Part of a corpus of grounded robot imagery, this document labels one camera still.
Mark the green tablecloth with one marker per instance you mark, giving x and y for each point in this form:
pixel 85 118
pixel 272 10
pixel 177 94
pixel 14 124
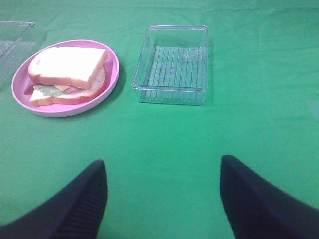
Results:
pixel 163 161

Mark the right clear plastic tray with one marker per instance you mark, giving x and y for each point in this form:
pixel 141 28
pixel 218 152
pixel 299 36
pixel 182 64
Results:
pixel 172 65

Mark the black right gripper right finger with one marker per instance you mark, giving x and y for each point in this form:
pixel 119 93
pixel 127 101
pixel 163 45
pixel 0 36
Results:
pixel 256 209

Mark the left clear plastic tray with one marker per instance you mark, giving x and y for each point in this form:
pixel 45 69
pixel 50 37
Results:
pixel 16 41

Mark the clear plastic tray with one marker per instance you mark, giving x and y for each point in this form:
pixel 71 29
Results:
pixel 172 65
pixel 16 41

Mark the bacon strip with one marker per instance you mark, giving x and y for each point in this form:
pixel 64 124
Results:
pixel 71 89

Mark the green lettuce leaf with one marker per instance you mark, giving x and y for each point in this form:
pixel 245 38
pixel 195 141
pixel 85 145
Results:
pixel 48 90

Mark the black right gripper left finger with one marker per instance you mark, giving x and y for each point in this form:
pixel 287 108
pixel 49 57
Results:
pixel 75 212

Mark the bread slice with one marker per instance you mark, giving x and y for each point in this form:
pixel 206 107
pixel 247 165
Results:
pixel 38 99
pixel 70 66

